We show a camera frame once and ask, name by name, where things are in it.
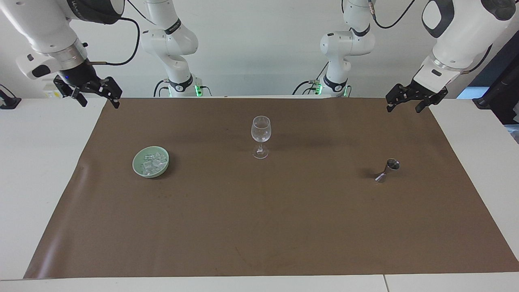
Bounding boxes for clear wine glass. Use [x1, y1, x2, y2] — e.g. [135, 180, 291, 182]
[250, 115, 272, 160]

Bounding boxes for black cable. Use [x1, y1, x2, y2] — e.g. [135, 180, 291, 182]
[315, 60, 330, 82]
[126, 0, 152, 21]
[153, 79, 170, 98]
[368, 0, 417, 30]
[461, 43, 493, 75]
[86, 16, 141, 67]
[292, 80, 322, 96]

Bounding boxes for green ceramic bowl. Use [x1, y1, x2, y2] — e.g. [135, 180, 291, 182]
[132, 146, 170, 178]

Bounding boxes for black stand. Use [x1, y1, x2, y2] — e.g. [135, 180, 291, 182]
[0, 84, 21, 110]
[472, 40, 519, 125]

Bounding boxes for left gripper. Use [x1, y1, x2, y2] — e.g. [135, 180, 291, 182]
[385, 79, 449, 114]

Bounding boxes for silver metal jigger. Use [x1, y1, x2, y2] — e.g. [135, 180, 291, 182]
[373, 158, 401, 184]

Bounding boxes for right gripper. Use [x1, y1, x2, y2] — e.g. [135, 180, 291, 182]
[53, 60, 123, 110]

